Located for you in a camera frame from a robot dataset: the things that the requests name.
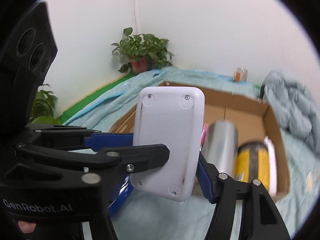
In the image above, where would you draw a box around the blue stapler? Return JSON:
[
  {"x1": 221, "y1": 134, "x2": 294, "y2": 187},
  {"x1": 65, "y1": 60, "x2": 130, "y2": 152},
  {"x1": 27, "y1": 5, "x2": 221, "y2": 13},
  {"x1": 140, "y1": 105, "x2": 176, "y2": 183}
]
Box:
[{"x1": 108, "y1": 176, "x2": 133, "y2": 216}]

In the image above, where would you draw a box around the white spray bottle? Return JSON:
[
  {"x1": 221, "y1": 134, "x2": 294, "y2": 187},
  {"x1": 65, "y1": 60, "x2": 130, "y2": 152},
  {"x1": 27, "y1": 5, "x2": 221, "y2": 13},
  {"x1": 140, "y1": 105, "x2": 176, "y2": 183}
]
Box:
[{"x1": 264, "y1": 137, "x2": 278, "y2": 197}]

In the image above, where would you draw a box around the yellow label jar black lid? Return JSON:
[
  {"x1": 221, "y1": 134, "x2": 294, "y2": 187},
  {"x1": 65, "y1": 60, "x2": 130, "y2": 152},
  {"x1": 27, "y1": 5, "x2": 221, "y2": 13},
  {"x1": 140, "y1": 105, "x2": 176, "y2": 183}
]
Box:
[{"x1": 234, "y1": 141, "x2": 270, "y2": 190}]

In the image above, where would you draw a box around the white plastic rectangular box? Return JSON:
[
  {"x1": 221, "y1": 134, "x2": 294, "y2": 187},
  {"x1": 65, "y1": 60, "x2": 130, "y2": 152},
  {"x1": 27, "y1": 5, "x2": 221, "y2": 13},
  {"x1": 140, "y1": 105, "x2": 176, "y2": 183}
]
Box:
[{"x1": 130, "y1": 86, "x2": 204, "y2": 202}]

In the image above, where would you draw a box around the colourful game box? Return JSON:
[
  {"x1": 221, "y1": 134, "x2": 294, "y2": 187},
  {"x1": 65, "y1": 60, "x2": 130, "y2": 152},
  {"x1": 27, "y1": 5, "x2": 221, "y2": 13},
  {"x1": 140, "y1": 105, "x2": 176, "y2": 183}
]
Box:
[{"x1": 200, "y1": 122, "x2": 209, "y2": 150}]

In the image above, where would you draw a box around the silver metal cylinder can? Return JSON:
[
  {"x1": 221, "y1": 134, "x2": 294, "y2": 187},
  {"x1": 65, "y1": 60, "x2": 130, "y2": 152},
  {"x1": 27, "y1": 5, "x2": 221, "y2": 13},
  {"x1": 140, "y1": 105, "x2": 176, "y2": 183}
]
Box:
[{"x1": 201, "y1": 120, "x2": 238, "y2": 177}]

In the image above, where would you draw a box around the person left hand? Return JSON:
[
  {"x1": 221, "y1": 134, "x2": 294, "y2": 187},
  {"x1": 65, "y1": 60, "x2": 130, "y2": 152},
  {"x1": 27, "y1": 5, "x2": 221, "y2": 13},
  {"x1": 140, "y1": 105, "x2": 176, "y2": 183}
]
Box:
[{"x1": 17, "y1": 220, "x2": 37, "y2": 234}]

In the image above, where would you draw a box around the near green leafy plant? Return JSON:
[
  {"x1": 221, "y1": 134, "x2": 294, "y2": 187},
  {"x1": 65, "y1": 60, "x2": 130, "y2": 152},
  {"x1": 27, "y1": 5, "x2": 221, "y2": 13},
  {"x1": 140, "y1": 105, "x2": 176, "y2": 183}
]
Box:
[{"x1": 29, "y1": 83, "x2": 61, "y2": 125}]

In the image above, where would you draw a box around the teal quilted bedspread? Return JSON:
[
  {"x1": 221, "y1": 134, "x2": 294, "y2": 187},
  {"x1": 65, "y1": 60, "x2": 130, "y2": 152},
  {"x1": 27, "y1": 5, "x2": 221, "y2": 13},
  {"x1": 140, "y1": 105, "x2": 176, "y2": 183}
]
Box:
[{"x1": 60, "y1": 67, "x2": 319, "y2": 239}]

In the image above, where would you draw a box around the large cardboard tray box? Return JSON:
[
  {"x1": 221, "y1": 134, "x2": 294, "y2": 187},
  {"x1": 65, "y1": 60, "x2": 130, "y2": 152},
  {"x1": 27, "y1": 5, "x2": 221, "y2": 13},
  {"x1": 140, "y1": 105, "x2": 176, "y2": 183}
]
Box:
[{"x1": 112, "y1": 83, "x2": 290, "y2": 200}]

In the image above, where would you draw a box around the potted plant red pot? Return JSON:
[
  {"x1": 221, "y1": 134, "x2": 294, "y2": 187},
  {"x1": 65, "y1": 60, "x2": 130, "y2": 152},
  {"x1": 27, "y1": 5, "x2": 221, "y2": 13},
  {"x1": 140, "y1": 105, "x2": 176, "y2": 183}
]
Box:
[{"x1": 111, "y1": 27, "x2": 174, "y2": 75}]

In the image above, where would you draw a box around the light blue puffer jacket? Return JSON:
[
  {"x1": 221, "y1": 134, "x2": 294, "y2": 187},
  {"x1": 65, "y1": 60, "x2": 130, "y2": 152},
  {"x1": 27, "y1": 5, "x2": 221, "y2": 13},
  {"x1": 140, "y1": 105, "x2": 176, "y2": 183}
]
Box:
[{"x1": 260, "y1": 71, "x2": 319, "y2": 155}]

